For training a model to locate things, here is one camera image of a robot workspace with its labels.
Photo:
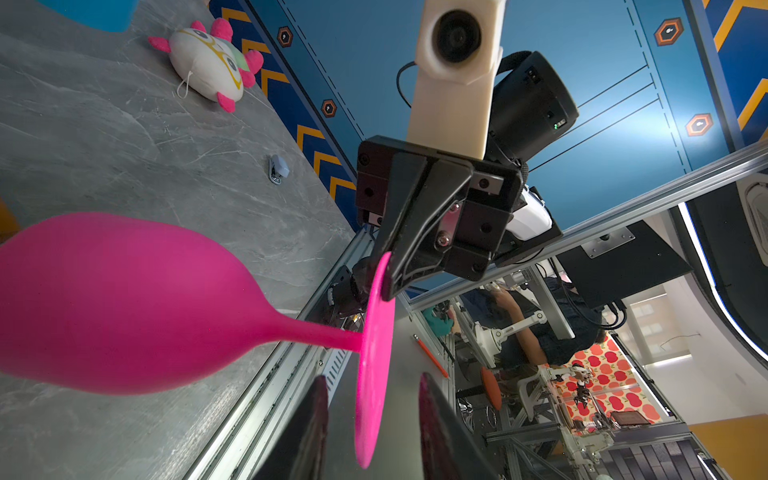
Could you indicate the white pink plush toy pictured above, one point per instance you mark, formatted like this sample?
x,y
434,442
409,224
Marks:
x,y
208,63

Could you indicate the small blue grey clip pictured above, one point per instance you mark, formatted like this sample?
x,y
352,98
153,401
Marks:
x,y
278,169

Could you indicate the aluminium front rail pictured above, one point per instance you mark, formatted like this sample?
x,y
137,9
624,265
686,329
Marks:
x,y
250,431

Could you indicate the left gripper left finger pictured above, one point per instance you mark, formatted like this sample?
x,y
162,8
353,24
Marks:
x,y
299,452

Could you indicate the blue wine glass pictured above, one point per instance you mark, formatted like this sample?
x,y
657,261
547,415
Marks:
x,y
106,15

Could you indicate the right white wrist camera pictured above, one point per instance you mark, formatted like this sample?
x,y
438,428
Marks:
x,y
458,54

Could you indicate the pink wine glass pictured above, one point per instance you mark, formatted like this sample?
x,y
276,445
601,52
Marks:
x,y
121,306

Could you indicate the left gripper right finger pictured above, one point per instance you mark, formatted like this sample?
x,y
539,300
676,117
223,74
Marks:
x,y
448,451

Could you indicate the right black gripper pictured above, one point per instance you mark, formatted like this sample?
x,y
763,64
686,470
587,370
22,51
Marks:
x,y
440,212

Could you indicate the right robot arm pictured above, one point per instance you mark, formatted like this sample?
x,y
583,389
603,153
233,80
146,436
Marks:
x,y
531,108

